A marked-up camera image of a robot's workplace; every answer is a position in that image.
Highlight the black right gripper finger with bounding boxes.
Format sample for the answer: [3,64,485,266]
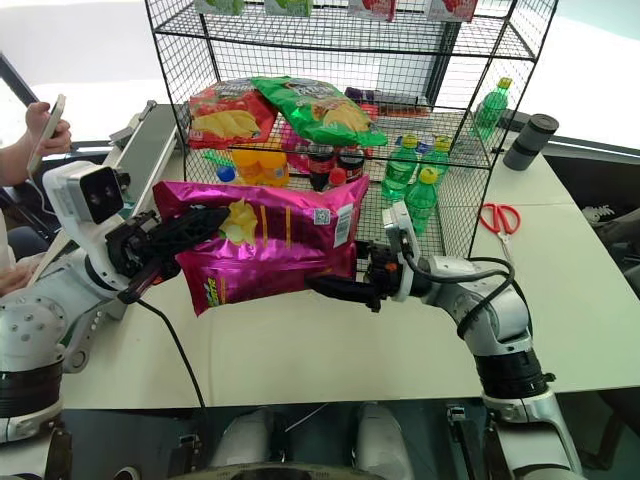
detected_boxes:
[304,274,390,314]

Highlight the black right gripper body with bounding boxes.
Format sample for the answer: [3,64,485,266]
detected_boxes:
[354,239,402,302]

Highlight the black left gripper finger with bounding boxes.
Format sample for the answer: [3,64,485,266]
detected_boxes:
[117,263,183,305]
[158,206,232,254]

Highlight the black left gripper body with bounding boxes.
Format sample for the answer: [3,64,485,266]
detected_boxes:
[104,210,182,282]

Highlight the magenta potato chips bag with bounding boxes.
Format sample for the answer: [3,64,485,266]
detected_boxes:
[151,174,372,318]

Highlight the white smartphone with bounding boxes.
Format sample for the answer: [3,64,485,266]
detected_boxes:
[26,93,68,175]

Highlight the person's bare hand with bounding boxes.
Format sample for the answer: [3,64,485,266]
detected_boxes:
[24,100,74,157]

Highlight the green soda bottle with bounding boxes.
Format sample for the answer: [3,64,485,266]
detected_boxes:
[403,168,442,236]
[471,76,516,140]
[381,133,420,202]
[419,135,452,187]

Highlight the red potato chips bag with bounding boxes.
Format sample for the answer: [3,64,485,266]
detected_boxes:
[187,78,279,151]

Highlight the cola bottle pack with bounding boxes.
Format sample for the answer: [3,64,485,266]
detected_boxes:
[305,141,367,192]

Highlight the pink snack bag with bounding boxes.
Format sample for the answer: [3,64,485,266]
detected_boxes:
[278,118,315,175]

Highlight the white robot leg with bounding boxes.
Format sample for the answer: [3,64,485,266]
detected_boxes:
[222,405,277,467]
[355,401,402,467]

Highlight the dark red snack box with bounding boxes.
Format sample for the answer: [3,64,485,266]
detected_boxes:
[358,101,432,119]

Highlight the green potato chips bag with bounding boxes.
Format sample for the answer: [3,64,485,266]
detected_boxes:
[249,75,389,149]

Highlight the purple snack box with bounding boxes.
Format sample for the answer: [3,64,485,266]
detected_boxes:
[344,86,377,105]

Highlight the dark grey cylinder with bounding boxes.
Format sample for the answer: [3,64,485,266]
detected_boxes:
[501,113,560,173]

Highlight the green snack packet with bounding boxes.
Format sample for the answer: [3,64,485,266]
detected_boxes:
[263,0,315,18]
[193,0,247,16]

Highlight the red snack packet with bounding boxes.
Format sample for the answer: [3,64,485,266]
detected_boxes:
[346,0,397,24]
[426,0,480,24]

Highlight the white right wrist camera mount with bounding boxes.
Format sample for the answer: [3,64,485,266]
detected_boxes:
[381,199,422,302]

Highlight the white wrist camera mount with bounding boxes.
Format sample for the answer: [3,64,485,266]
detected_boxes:
[41,160,125,225]
[381,199,422,302]

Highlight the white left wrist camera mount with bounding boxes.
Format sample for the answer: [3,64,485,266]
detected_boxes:
[41,160,125,225]

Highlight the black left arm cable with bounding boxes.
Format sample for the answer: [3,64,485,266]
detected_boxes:
[138,296,210,407]

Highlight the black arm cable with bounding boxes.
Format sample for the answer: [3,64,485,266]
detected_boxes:
[403,244,517,342]
[138,296,210,407]

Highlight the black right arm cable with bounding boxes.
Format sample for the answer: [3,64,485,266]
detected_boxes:
[403,244,517,342]

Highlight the red handled scissors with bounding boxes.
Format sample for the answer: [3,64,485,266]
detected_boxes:
[479,201,522,262]

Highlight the black wire grid rack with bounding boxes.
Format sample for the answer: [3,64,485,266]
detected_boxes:
[144,0,560,261]

